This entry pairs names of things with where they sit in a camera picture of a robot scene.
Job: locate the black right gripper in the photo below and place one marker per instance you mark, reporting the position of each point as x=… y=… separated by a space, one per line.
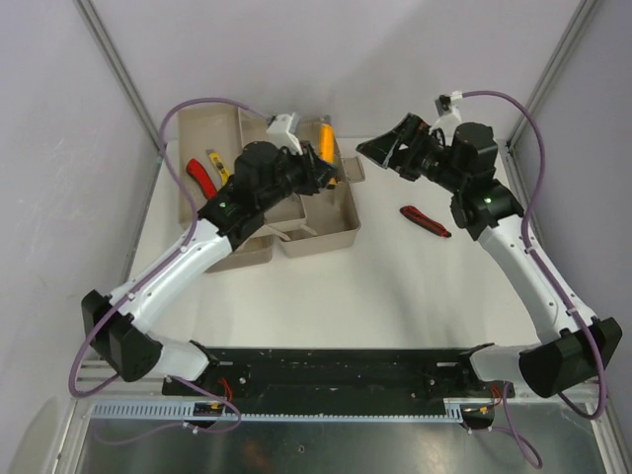
x=411 y=132

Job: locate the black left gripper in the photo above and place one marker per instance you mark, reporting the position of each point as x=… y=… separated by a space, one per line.
x=315 y=173

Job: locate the yellow black box cutter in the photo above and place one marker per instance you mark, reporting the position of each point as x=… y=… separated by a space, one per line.
x=219 y=165

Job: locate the red black utility knife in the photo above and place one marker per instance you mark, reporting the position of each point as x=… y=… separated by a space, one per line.
x=415 y=216

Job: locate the beige plastic tool box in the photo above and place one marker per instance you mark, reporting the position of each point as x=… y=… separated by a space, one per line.
x=302 y=225

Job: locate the yellow utility knife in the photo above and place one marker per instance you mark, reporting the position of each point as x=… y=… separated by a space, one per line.
x=327 y=145

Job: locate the red folding knife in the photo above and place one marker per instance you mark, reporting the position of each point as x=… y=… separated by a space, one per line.
x=198 y=173

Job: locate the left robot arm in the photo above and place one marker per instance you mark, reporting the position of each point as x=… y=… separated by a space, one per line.
x=119 y=324

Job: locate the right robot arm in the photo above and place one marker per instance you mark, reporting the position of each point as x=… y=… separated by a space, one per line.
x=574 y=345

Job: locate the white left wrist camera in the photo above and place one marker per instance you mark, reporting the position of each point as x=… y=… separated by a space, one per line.
x=281 y=132

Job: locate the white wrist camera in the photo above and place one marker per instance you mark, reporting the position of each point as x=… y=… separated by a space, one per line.
x=281 y=132
x=449 y=115

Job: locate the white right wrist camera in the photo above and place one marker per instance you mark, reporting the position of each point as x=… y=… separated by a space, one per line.
x=449 y=115

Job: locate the right aluminium frame post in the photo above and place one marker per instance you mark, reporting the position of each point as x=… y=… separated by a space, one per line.
x=562 y=53

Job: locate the aluminium frame post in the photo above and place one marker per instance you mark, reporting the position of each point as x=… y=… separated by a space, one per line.
x=104 y=42
x=562 y=53

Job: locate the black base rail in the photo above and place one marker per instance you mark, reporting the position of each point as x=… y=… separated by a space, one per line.
x=342 y=382

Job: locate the left aluminium frame post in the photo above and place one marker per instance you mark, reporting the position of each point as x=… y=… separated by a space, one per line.
x=104 y=42

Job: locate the white cable duct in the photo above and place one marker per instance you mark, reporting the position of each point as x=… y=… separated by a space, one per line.
x=190 y=411

